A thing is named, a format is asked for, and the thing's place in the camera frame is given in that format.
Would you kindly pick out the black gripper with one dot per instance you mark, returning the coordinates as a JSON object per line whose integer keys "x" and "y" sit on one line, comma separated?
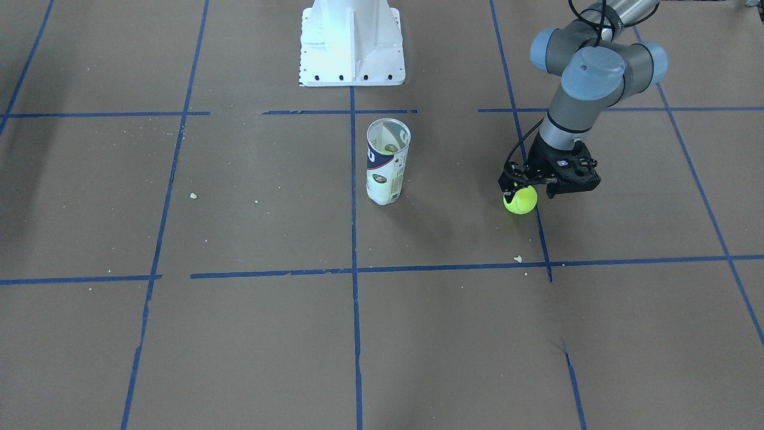
{"x": 542, "y": 159}

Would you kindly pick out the yellow tennis ball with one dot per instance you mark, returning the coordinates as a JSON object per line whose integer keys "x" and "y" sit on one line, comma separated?
{"x": 521, "y": 201}

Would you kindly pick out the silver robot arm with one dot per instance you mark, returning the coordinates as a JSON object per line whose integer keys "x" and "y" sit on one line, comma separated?
{"x": 596, "y": 73}

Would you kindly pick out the clear tennis ball can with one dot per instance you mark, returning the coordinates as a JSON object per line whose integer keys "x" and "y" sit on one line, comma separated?
{"x": 387, "y": 146}

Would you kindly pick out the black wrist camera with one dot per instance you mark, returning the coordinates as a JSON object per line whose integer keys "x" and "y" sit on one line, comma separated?
{"x": 572, "y": 175}

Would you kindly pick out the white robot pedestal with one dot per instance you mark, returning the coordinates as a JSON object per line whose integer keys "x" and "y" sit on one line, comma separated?
{"x": 346, "y": 43}

